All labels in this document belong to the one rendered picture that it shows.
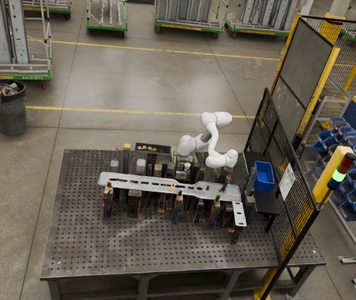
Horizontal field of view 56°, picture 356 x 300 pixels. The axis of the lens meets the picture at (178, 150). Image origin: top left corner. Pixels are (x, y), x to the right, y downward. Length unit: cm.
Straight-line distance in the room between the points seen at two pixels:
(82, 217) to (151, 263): 80
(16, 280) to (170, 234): 162
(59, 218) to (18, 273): 83
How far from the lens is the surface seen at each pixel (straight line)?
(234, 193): 334
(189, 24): 970
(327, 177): 269
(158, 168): 329
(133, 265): 303
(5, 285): 390
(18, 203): 451
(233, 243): 332
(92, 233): 322
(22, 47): 675
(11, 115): 532
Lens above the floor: 328
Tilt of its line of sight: 39 degrees down
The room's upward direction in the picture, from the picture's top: 11 degrees clockwise
